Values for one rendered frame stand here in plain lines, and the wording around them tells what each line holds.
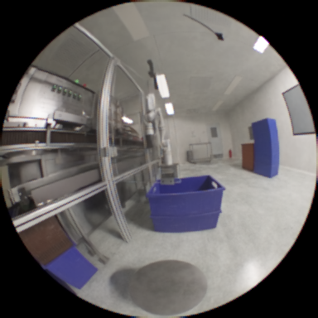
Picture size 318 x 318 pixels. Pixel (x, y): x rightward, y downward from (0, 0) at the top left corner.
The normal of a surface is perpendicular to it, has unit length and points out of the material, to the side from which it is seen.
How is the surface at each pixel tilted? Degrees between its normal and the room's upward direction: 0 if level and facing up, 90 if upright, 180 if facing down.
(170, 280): 0
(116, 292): 0
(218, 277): 0
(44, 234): 90
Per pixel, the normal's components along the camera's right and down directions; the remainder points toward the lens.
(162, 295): -0.11, -0.99
